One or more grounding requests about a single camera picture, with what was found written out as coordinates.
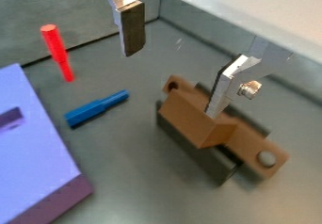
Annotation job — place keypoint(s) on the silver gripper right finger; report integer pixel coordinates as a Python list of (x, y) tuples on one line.
[(237, 78)]

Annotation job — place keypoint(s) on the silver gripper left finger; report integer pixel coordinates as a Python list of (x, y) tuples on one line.
[(129, 16)]

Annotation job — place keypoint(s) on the brown T-shaped block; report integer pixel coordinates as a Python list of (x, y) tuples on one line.
[(184, 111)]

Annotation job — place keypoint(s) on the black angle fixture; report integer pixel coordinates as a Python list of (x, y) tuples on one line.
[(217, 160)]

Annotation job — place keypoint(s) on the red peg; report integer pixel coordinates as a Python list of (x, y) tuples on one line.
[(57, 48)]

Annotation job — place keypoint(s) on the blue peg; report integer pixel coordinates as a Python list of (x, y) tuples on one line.
[(90, 110)]

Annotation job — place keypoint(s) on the purple base block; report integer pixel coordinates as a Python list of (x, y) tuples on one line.
[(42, 184)]

